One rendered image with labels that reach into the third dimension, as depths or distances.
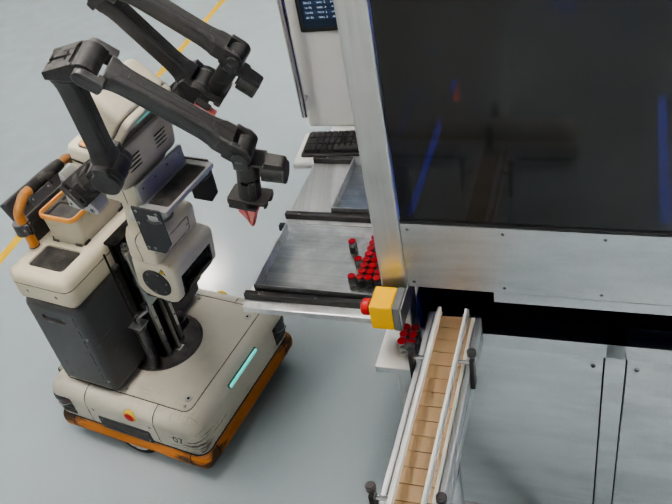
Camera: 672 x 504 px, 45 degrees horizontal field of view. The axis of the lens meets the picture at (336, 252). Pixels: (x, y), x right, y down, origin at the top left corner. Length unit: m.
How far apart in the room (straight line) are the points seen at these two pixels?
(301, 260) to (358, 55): 0.82
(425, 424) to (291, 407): 1.36
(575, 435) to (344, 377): 1.13
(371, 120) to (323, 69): 1.19
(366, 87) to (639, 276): 0.69
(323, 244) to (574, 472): 0.92
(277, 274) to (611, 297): 0.88
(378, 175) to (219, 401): 1.32
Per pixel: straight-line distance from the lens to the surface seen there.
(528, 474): 2.37
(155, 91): 1.83
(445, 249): 1.78
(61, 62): 1.84
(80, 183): 2.18
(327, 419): 2.95
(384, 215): 1.75
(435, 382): 1.78
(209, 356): 2.89
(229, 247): 3.78
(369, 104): 1.59
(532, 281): 1.80
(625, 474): 2.32
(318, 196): 2.43
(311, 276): 2.15
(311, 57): 2.78
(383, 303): 1.82
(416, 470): 1.65
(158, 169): 2.35
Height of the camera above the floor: 2.29
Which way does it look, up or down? 40 degrees down
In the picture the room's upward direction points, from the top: 12 degrees counter-clockwise
